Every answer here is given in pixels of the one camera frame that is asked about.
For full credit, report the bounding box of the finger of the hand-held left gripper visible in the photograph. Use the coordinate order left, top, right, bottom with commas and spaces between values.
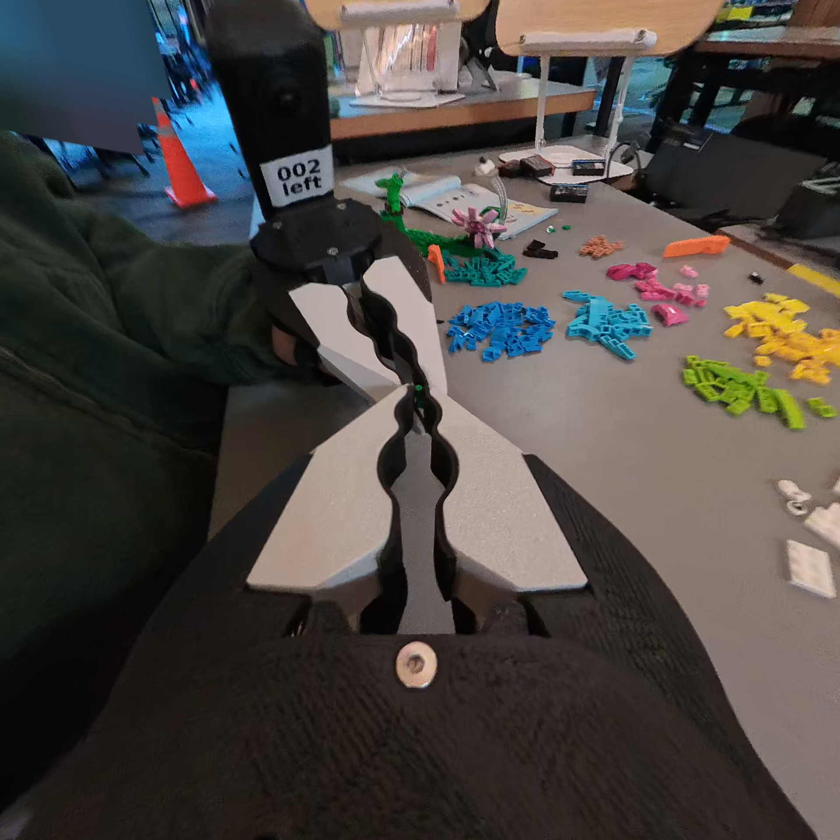
287, 282, 403, 404
360, 255, 450, 435

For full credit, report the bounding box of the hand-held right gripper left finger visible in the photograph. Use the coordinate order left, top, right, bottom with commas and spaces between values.
246, 384, 411, 623

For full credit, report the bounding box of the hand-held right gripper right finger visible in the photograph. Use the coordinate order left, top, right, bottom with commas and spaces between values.
428, 386, 589, 619

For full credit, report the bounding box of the person's left forearm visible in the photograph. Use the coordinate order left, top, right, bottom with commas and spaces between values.
0, 131, 290, 395

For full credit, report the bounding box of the lego flower build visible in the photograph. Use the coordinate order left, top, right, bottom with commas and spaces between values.
377, 172, 526, 263

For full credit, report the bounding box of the pile of teal lego pieces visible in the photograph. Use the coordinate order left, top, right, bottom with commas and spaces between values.
446, 252, 527, 287

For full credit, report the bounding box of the pile of blue lego pieces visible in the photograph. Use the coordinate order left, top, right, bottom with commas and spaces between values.
446, 302, 556, 362

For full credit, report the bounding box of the pile of cyan lego pieces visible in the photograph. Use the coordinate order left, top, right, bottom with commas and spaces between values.
562, 289, 655, 361

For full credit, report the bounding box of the pile of magenta lego pieces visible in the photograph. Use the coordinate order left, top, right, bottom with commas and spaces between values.
607, 262, 710, 328

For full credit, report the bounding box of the pile of lime lego pieces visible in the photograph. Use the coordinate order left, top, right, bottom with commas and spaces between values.
682, 356, 838, 431

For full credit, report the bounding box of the pile of white lego pieces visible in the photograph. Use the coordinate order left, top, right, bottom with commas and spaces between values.
776, 476, 840, 599

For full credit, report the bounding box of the pile of yellow lego pieces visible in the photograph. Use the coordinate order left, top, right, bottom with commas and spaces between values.
723, 293, 840, 385

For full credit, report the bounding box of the person's left hand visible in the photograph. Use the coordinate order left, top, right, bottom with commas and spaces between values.
270, 325, 309, 368

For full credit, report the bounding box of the instruction booklet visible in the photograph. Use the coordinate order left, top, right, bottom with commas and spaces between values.
341, 172, 559, 240

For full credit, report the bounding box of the orange traffic cone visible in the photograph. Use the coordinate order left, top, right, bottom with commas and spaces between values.
152, 97, 218, 210

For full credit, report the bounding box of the wood-edged grey table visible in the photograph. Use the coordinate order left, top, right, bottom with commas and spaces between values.
328, 77, 599, 143

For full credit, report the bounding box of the person's green hoodie torso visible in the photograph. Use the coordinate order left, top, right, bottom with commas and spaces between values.
0, 354, 231, 808

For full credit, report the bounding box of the orange brick separator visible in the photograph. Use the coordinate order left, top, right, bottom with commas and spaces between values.
663, 235, 731, 259

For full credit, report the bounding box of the black case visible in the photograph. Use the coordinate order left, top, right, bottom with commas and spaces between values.
646, 134, 829, 225

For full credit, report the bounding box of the yellow tape strip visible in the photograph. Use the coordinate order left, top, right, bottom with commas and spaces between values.
786, 262, 840, 298

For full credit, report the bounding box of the grey device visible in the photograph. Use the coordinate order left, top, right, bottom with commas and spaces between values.
774, 176, 840, 241

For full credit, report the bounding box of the wooden side table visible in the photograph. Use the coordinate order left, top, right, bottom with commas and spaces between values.
656, 23, 840, 152

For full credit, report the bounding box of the white frame stand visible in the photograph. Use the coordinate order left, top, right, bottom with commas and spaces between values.
305, 0, 493, 110
497, 0, 726, 186

